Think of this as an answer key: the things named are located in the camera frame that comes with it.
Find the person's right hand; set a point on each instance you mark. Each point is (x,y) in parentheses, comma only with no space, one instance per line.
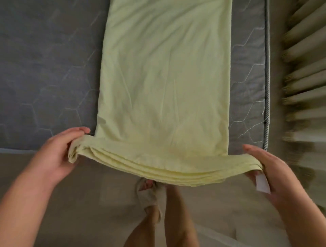
(275,175)

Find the pale yellow bed sheet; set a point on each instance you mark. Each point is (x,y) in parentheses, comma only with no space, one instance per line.
(165,89)

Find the beige left slipper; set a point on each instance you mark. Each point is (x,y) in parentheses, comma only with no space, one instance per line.
(152,197)

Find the person's right leg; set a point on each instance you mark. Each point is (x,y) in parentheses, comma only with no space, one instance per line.
(178,218)

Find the dark grey mattress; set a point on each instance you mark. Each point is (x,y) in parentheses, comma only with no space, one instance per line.
(45,76)

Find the person's left forearm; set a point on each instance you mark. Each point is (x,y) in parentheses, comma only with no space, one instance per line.
(23,211)

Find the white printed curtain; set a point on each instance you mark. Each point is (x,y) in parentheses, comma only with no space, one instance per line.
(305,76)

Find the white shirt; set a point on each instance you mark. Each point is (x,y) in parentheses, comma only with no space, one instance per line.
(216,239)

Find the person's left hand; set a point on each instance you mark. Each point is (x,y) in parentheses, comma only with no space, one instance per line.
(56,155)

